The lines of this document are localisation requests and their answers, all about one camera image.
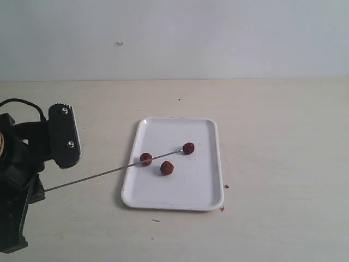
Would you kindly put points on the white rectangular tray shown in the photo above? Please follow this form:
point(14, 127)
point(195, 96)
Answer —
point(196, 183)

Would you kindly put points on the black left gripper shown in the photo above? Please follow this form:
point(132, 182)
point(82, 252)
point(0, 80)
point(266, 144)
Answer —
point(24, 151)

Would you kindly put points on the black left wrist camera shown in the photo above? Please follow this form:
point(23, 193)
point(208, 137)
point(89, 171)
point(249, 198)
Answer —
point(64, 136)

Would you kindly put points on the thin metal skewer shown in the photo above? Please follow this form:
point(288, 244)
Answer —
point(110, 171)

